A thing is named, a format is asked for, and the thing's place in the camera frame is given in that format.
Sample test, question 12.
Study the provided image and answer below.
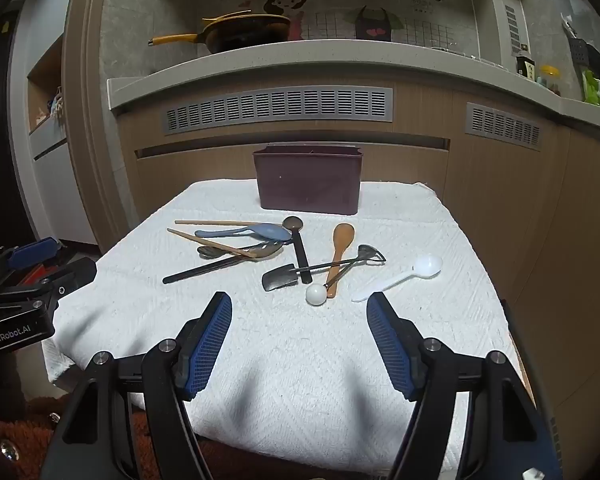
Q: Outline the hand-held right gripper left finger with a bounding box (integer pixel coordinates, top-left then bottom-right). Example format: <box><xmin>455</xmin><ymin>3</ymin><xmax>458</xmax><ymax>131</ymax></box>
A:
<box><xmin>39</xmin><ymin>291</ymin><xmax>233</xmax><ymax>480</ymax></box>

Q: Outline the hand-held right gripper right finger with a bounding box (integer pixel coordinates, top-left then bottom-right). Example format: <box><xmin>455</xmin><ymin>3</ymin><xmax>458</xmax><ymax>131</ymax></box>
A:
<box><xmin>366</xmin><ymin>292</ymin><xmax>563</xmax><ymax>480</ymax></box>

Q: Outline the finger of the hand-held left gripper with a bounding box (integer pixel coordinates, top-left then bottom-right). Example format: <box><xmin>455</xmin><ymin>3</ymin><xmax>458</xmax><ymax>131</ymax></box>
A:
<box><xmin>0</xmin><ymin>236</ymin><xmax>64</xmax><ymax>286</ymax></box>
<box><xmin>10</xmin><ymin>257</ymin><xmax>98</xmax><ymax>311</ymax></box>

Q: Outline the wooden chopstick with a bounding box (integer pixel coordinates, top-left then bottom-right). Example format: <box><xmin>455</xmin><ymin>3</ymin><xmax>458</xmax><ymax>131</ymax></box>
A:
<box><xmin>167</xmin><ymin>228</ymin><xmax>257</xmax><ymax>260</ymax></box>
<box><xmin>174</xmin><ymin>219</ymin><xmax>281</xmax><ymax>227</ymax></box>

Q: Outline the dark maroon plastic container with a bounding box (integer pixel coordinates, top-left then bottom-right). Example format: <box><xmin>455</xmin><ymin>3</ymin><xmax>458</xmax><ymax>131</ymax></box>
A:
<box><xmin>252</xmin><ymin>144</ymin><xmax>364</xmax><ymax>215</ymax></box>

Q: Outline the white shelf unit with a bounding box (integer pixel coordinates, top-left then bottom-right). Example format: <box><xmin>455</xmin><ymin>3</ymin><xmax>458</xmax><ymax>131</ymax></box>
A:
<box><xmin>10</xmin><ymin>10</ymin><xmax>97</xmax><ymax>247</ymax></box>

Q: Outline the white textured towel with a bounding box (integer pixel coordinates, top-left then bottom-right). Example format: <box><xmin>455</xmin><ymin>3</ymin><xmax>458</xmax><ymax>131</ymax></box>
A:
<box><xmin>42</xmin><ymin>178</ymin><xmax>523</xmax><ymax>473</ymax></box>

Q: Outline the metal utensil with white ball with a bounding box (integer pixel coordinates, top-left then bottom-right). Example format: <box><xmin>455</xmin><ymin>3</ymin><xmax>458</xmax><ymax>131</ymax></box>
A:
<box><xmin>305</xmin><ymin>244</ymin><xmax>387</xmax><ymax>307</ymax></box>

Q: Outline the white plastic spoon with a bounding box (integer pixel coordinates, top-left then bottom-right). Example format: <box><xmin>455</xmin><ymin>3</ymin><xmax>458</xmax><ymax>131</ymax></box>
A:
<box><xmin>351</xmin><ymin>255</ymin><xmax>443</xmax><ymax>303</ymax></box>

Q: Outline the black shovel-shaped spoon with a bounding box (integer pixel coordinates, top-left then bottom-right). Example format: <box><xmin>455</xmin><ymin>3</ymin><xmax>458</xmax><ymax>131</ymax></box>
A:
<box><xmin>261</xmin><ymin>255</ymin><xmax>371</xmax><ymax>292</ymax></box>

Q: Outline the wooden spoon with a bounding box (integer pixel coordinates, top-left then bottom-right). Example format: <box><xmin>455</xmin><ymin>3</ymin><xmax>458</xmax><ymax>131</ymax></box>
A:
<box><xmin>325</xmin><ymin>223</ymin><xmax>356</xmax><ymax>299</ymax></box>

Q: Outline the blue plastic spoon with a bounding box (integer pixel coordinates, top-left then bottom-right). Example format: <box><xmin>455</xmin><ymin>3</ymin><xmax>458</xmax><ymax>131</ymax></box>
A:
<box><xmin>195</xmin><ymin>223</ymin><xmax>292</xmax><ymax>242</ymax></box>

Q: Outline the wooden kitchen cabinet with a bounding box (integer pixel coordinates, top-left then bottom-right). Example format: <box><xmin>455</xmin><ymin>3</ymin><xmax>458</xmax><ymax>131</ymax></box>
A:
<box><xmin>117</xmin><ymin>80</ymin><xmax>600</xmax><ymax>461</ymax></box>

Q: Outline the short grey vent grille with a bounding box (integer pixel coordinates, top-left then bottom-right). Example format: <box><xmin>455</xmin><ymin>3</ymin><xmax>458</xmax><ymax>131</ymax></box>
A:
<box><xmin>465</xmin><ymin>102</ymin><xmax>542</xmax><ymax>148</ymax></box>

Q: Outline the long grey vent grille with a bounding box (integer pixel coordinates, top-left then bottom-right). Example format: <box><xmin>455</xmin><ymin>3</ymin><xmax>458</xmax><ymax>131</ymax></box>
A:
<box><xmin>162</xmin><ymin>86</ymin><xmax>395</xmax><ymax>136</ymax></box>

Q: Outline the grey kitchen countertop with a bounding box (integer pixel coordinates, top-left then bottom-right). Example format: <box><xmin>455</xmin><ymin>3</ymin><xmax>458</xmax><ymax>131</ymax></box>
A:
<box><xmin>106</xmin><ymin>40</ymin><xmax>600</xmax><ymax>133</ymax></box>

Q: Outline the yellow frying pan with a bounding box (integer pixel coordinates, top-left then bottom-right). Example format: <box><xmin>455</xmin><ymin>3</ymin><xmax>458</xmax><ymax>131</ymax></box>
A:
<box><xmin>148</xmin><ymin>13</ymin><xmax>292</xmax><ymax>54</ymax></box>

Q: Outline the yellow stick utensil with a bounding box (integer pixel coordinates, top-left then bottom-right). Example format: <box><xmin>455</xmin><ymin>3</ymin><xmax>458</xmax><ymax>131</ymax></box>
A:
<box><xmin>201</xmin><ymin>9</ymin><xmax>252</xmax><ymax>24</ymax></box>

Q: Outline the yellow-lidded jar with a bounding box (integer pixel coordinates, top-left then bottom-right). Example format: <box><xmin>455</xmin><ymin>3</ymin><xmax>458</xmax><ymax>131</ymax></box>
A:
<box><xmin>539</xmin><ymin>65</ymin><xmax>562</xmax><ymax>93</ymax></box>

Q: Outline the black utensil rack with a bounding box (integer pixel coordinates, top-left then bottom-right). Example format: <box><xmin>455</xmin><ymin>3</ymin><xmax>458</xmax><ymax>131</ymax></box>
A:
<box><xmin>567</xmin><ymin>37</ymin><xmax>600</xmax><ymax>81</ymax></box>

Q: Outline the black-handled metal spoon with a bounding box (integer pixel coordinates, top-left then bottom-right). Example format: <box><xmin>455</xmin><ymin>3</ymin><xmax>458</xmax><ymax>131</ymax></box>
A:
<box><xmin>162</xmin><ymin>242</ymin><xmax>284</xmax><ymax>285</ymax></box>

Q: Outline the black-handled brown spoon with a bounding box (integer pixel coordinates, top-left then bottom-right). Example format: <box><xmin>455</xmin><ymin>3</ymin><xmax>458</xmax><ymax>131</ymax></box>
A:
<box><xmin>283</xmin><ymin>215</ymin><xmax>313</xmax><ymax>284</ymax></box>

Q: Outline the white wall vent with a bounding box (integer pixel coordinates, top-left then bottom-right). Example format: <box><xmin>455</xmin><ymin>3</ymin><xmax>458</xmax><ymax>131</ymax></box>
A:
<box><xmin>504</xmin><ymin>4</ymin><xmax>524</xmax><ymax>54</ymax></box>

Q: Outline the cartoon wall sticker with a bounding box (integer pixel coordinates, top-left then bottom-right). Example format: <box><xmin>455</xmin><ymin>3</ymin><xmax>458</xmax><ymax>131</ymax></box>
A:
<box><xmin>220</xmin><ymin>0</ymin><xmax>481</xmax><ymax>56</ymax></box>

